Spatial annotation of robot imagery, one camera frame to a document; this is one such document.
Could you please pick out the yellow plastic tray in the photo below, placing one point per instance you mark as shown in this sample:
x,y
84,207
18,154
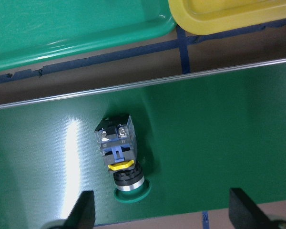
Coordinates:
x,y
204,17

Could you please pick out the green push button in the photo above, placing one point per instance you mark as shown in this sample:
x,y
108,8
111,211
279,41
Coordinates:
x,y
117,144

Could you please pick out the green conveyor belt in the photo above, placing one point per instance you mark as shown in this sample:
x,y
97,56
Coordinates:
x,y
198,135

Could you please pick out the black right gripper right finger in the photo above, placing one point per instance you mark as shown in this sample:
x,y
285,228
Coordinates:
x,y
245,214

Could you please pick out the green plastic tray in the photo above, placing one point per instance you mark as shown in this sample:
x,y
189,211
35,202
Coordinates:
x,y
33,31

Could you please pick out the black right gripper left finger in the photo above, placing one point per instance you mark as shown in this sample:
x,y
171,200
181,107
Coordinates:
x,y
82,215

